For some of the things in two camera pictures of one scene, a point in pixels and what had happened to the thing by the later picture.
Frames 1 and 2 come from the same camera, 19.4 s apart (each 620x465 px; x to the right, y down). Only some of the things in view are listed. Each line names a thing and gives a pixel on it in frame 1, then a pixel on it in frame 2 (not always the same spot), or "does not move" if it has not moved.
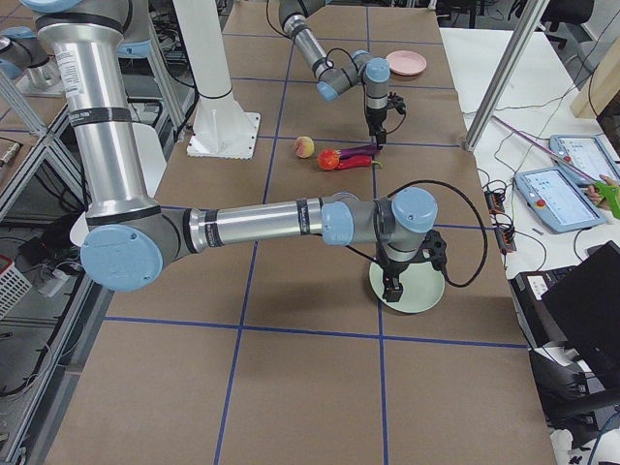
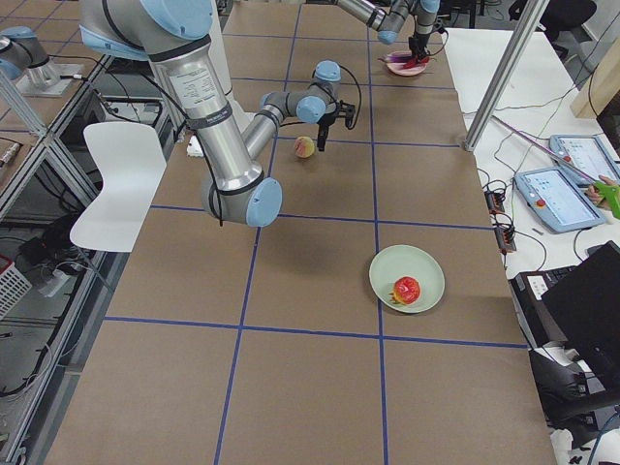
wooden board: [602, 88] does not move
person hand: [595, 197] does not move
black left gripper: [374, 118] → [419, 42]
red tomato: [328, 159] → [406, 291]
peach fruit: [304, 146] does not move
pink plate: [406, 62] does not move
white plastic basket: [14, 286] does not move
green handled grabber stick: [604, 190] does not move
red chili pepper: [356, 162] → [415, 62]
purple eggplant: [362, 150] → [398, 59]
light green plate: [422, 286] does not move
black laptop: [577, 303] does not move
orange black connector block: [505, 233] does not move
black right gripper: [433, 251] → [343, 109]
